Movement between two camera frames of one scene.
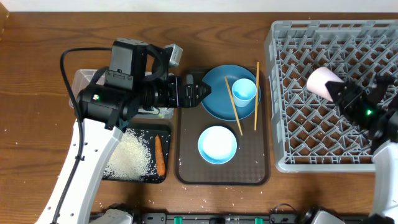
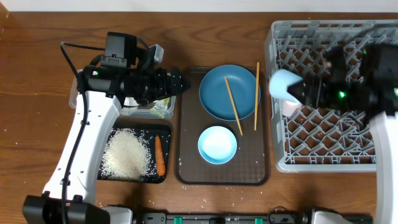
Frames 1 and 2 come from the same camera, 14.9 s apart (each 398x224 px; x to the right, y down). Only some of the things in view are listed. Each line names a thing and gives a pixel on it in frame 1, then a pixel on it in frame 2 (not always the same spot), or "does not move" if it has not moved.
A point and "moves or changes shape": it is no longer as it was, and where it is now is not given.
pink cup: (317, 79) moves or changes shape
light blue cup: (244, 91) -> (280, 81)
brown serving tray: (251, 165) does not move
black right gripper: (357, 91) -> (316, 91)
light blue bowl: (217, 145) does not move
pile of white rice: (131, 160) does not move
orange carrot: (160, 160) does not move
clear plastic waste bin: (83, 79) does not move
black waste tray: (149, 132) does not move
